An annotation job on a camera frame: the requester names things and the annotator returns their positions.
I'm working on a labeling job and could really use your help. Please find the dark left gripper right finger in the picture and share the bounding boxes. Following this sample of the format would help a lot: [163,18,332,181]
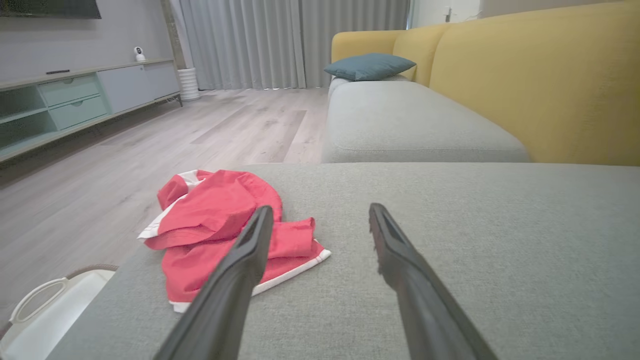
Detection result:
[368,202,501,360]

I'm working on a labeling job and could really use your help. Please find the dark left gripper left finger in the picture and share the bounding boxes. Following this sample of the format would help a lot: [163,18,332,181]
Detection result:
[152,205,275,360]

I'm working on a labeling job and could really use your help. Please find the red shorts with white trim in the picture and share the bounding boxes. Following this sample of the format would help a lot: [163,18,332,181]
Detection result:
[137,169,332,314]

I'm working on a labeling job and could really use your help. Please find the large grey sofa chaise seat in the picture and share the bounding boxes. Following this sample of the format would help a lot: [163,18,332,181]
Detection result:
[45,162,640,360]

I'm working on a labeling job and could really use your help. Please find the white laundry basket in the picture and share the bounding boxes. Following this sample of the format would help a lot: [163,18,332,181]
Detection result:
[0,263,120,360]

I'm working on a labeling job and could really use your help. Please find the grey sofa seat cushion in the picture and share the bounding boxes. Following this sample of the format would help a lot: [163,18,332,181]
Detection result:
[321,81,531,164]

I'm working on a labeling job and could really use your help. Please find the white ribbed cylinder bin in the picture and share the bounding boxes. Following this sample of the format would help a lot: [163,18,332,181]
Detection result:
[177,67,201,102]

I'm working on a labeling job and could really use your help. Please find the grey low TV cabinet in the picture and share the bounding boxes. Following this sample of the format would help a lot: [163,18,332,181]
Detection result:
[0,58,183,164]

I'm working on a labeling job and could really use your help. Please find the teal blue throw pillow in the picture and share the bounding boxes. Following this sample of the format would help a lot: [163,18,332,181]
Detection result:
[323,52,417,83]

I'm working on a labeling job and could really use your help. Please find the large yellow sofa backrest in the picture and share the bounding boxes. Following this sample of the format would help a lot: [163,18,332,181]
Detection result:
[428,0,640,167]

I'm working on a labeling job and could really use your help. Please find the grey pleated curtain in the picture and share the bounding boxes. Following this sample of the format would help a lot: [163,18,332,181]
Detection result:
[299,0,412,89]
[169,0,307,91]

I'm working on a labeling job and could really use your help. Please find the narrow yellow sofa backrest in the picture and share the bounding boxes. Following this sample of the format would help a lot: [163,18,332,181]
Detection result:
[392,23,453,89]

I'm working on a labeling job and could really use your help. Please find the black wall television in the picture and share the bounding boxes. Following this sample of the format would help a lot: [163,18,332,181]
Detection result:
[0,0,103,20]

